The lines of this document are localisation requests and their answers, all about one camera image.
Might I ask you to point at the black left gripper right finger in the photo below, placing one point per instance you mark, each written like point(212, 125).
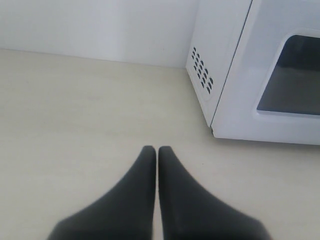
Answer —
point(190, 212)

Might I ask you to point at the white microwave door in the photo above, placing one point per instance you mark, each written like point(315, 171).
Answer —
point(272, 90)

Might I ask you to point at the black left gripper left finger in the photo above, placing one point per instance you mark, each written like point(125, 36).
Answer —
point(123, 213)

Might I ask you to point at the white microwave oven body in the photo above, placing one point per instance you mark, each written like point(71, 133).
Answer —
point(217, 31)

